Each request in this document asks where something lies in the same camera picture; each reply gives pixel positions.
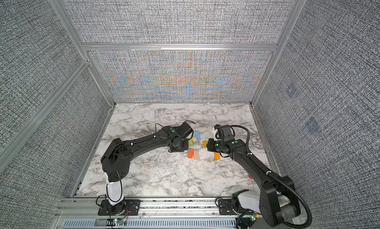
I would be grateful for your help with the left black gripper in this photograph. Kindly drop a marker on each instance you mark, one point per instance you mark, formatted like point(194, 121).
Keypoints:
point(186, 147)

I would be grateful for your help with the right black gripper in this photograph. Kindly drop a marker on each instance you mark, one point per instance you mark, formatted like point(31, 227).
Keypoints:
point(210, 145)

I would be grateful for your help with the orange wood block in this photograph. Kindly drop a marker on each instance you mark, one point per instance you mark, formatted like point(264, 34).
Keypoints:
point(216, 156)

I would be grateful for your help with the red-orange wood block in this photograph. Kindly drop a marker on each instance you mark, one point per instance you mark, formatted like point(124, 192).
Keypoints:
point(190, 153)

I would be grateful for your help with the natural tan wood block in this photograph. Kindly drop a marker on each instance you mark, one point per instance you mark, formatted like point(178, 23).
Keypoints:
point(196, 155)

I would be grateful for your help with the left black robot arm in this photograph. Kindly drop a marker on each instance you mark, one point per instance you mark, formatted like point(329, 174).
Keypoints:
point(117, 159)

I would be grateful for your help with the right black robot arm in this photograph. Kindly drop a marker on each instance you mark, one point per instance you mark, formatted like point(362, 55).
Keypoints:
point(278, 202)

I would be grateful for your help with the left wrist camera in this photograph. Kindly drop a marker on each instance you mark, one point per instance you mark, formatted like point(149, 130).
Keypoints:
point(184, 130)

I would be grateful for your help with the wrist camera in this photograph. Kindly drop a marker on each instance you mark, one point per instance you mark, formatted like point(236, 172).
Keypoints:
point(224, 132)
point(184, 130)

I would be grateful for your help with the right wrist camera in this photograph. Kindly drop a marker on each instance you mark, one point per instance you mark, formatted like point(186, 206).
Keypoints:
point(224, 132)

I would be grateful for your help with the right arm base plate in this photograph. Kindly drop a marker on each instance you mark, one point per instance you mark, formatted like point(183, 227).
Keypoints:
point(228, 206)

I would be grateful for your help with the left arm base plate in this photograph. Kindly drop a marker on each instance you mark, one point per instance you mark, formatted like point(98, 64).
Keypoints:
point(126, 207)

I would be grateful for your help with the aluminium mounting rail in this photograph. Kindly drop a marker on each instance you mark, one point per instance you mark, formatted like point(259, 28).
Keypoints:
point(150, 207)

